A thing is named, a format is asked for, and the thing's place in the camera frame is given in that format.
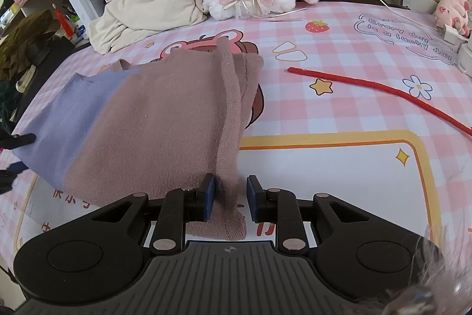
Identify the red tassel ornament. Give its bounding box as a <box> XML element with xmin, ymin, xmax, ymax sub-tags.
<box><xmin>51</xmin><ymin>2</ymin><xmax>75</xmax><ymax>40</ymax></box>

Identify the cream cloth bag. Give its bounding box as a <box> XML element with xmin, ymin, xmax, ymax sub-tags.
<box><xmin>88</xmin><ymin>0</ymin><xmax>209</xmax><ymax>55</ymax></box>

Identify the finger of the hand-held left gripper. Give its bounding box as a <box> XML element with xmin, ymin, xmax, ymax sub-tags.
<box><xmin>0</xmin><ymin>132</ymin><xmax>37</xmax><ymax>152</ymax></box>
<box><xmin>0</xmin><ymin>161</ymin><xmax>29</xmax><ymax>196</ymax></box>

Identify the red pipe cleaner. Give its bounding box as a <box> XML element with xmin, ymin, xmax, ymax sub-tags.
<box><xmin>288</xmin><ymin>66</ymin><xmax>472</xmax><ymax>137</ymax></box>

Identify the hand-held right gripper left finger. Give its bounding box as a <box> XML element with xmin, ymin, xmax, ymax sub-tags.
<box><xmin>88</xmin><ymin>173</ymin><xmax>216</xmax><ymax>253</ymax></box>

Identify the fluffy pale fur trim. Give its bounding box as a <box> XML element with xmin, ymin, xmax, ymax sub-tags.
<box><xmin>369</xmin><ymin>226</ymin><xmax>472</xmax><ymax>315</ymax></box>

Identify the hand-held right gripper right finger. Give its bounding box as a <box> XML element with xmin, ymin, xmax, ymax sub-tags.
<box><xmin>246</xmin><ymin>175</ymin><xmax>374</xmax><ymax>253</ymax></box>

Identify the white wristwatch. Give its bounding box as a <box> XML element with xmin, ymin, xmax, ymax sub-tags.
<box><xmin>17</xmin><ymin>65</ymin><xmax>38</xmax><ymax>93</ymax></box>

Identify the pink pig plush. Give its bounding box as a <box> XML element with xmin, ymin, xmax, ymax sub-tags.
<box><xmin>433</xmin><ymin>0</ymin><xmax>472</xmax><ymax>38</ymax></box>

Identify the white cable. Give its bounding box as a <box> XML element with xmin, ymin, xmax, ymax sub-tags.
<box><xmin>345</xmin><ymin>0</ymin><xmax>444</xmax><ymax>32</ymax></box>

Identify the brown and purple sweater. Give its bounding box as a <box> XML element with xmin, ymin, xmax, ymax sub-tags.
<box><xmin>13</xmin><ymin>36</ymin><xmax>265</xmax><ymax>241</ymax></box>

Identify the olive green cloth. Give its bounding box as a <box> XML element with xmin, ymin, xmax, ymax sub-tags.
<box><xmin>0</xmin><ymin>10</ymin><xmax>62</xmax><ymax>80</ymax></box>

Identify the dark blue-green cloth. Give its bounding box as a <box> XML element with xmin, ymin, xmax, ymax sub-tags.
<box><xmin>0</xmin><ymin>79</ymin><xmax>23</xmax><ymax>131</ymax></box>

